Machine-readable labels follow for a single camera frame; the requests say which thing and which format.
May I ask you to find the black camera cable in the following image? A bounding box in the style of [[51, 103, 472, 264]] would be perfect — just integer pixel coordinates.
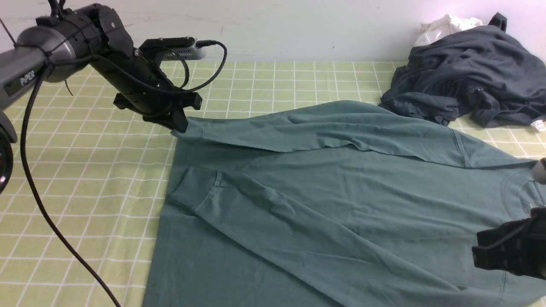
[[19, 39, 228, 307]]

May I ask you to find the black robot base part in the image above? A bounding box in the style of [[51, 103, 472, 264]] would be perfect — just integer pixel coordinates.
[[0, 111, 17, 194]]

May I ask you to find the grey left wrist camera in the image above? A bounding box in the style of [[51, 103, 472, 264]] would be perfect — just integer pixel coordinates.
[[139, 37, 206, 61]]

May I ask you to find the green checkered tablecloth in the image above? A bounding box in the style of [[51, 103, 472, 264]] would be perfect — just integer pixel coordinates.
[[0, 61, 546, 307]]

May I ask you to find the green long sleeve shirt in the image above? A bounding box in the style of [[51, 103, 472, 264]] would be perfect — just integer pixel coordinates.
[[142, 101, 545, 307]]

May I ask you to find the white crumpled cloth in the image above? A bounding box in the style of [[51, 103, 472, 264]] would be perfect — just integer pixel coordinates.
[[413, 14, 483, 47]]

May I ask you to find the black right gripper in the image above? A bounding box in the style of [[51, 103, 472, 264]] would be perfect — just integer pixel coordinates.
[[472, 208, 546, 280]]

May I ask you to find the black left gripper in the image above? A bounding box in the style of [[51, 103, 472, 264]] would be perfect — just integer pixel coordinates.
[[90, 47, 203, 133]]

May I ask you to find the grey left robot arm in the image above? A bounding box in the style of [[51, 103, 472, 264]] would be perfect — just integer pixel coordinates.
[[0, 0, 203, 132]]

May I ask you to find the dark grey crumpled garment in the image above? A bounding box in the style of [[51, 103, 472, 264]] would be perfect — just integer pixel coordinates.
[[380, 13, 546, 131]]

